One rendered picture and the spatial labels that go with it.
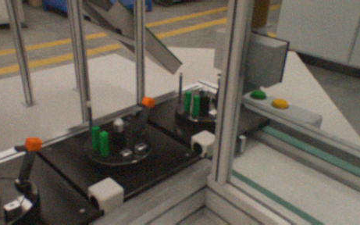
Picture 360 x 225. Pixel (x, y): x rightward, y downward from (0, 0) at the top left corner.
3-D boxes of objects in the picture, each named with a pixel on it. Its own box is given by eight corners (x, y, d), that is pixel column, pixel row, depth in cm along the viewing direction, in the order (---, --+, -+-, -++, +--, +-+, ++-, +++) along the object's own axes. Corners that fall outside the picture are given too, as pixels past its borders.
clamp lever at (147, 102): (140, 129, 83) (150, 97, 81) (145, 133, 82) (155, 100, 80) (126, 129, 80) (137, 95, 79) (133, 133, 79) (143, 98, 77)
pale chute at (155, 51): (151, 61, 122) (160, 50, 122) (173, 75, 113) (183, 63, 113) (85, 1, 103) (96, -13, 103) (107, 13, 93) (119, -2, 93)
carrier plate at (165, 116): (201, 92, 111) (201, 86, 110) (269, 124, 96) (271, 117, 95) (135, 118, 96) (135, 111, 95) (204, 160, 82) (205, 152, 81)
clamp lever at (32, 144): (26, 177, 68) (37, 136, 66) (31, 183, 66) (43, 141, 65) (3, 180, 65) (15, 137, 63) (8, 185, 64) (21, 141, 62)
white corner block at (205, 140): (204, 144, 87) (204, 129, 85) (219, 153, 84) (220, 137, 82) (189, 151, 84) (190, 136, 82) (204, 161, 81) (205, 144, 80)
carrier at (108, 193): (130, 120, 96) (130, 73, 90) (200, 163, 81) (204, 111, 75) (35, 157, 81) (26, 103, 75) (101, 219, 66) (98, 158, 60)
